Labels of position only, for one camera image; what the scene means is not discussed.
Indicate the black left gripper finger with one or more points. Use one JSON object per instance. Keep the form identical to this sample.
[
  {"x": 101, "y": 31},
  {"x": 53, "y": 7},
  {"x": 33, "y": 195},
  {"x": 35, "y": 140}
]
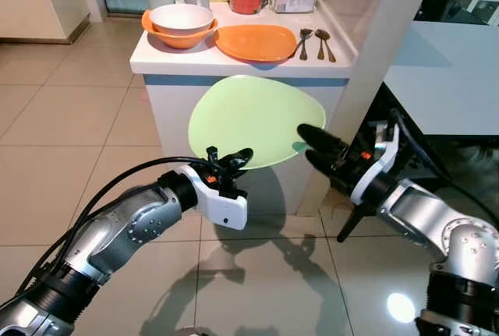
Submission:
[
  {"x": 238, "y": 159},
  {"x": 212, "y": 156}
]

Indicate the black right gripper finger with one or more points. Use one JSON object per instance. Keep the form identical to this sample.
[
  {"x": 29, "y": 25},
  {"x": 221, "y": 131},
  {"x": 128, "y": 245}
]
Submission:
[
  {"x": 326, "y": 163},
  {"x": 323, "y": 139}
]

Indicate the light green plate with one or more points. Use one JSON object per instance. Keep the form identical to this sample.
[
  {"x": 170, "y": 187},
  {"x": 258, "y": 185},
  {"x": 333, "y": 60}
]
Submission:
[{"x": 249, "y": 118}]

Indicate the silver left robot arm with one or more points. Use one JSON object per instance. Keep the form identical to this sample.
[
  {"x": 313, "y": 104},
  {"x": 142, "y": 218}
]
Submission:
[{"x": 117, "y": 227}]

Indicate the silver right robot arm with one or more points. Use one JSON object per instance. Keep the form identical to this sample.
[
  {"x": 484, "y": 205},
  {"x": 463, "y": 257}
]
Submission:
[{"x": 437, "y": 219}]

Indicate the white counter cabinet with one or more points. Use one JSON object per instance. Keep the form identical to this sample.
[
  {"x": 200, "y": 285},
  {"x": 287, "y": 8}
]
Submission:
[{"x": 164, "y": 102}]

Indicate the black checkered chair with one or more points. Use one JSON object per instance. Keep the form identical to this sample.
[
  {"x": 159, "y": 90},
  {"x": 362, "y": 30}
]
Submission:
[{"x": 468, "y": 164}]

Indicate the orange plate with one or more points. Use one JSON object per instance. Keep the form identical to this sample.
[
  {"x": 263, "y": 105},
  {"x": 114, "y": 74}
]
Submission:
[{"x": 253, "y": 42}]

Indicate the orange bowl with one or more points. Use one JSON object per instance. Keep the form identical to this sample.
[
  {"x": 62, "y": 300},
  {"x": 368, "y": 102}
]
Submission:
[{"x": 175, "y": 40}]

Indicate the pale grey table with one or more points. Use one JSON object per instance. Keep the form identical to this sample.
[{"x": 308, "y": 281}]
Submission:
[{"x": 452, "y": 79}]

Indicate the white bowl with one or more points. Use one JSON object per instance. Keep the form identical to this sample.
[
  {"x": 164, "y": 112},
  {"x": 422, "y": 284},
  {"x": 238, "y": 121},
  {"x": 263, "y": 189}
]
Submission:
[{"x": 181, "y": 18}]

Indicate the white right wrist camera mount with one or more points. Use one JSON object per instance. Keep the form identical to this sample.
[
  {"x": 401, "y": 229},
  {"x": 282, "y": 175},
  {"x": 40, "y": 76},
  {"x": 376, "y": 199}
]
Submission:
[{"x": 366, "y": 186}]

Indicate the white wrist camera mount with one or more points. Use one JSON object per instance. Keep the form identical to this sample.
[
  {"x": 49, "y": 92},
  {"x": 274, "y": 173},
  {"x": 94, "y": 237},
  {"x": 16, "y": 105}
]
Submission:
[
  {"x": 226, "y": 211},
  {"x": 366, "y": 186}
]

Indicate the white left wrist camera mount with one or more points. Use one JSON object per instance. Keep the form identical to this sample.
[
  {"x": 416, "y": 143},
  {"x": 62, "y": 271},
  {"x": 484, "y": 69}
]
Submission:
[{"x": 226, "y": 211}]

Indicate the white bar counter with post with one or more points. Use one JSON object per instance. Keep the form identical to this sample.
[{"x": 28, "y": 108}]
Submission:
[{"x": 390, "y": 40}]

